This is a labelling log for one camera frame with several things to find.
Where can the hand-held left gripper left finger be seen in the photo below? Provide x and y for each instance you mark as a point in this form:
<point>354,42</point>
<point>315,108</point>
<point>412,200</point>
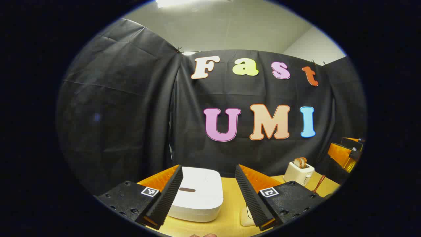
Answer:
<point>171,194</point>

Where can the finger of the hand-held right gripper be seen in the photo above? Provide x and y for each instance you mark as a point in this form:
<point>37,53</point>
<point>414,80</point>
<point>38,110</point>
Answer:
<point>338,153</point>

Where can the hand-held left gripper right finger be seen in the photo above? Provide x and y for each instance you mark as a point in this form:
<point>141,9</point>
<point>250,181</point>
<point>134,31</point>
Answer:
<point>246,194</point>

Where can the clear plastic rice container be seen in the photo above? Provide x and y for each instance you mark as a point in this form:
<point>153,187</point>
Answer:
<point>245,215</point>

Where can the white rice cooker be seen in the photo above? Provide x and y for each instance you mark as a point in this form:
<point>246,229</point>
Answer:
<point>200,194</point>

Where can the brown toast slice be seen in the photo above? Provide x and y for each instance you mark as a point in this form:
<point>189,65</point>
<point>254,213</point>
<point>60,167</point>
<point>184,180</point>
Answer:
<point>303,162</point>
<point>297,163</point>

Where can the white toaster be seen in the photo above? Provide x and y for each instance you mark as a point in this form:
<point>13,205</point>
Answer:
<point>297,176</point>

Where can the ceiling light panel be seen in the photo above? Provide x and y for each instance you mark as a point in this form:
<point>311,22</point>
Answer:
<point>171,2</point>

